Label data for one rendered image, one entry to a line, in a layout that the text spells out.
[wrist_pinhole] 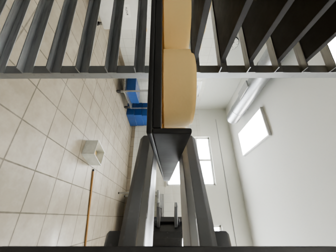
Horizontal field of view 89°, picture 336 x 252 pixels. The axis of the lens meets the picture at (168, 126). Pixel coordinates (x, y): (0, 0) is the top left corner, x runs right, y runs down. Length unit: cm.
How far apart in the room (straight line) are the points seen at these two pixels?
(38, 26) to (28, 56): 14
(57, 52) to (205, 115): 518
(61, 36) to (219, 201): 462
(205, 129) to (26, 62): 498
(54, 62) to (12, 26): 24
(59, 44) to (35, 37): 10
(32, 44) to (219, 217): 466
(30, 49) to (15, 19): 17
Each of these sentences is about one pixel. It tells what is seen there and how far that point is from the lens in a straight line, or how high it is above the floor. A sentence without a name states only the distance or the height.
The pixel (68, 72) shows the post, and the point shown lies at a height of 73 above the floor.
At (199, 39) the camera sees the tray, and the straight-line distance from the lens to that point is 52.
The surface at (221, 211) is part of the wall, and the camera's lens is 487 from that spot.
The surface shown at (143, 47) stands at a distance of 65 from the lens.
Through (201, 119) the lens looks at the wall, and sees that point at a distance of 554.
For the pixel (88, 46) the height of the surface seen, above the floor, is 78.
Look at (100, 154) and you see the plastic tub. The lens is 265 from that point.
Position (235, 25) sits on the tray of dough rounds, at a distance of 52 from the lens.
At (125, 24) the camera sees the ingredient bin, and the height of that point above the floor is 46.
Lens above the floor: 104
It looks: 1 degrees up
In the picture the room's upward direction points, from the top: 90 degrees clockwise
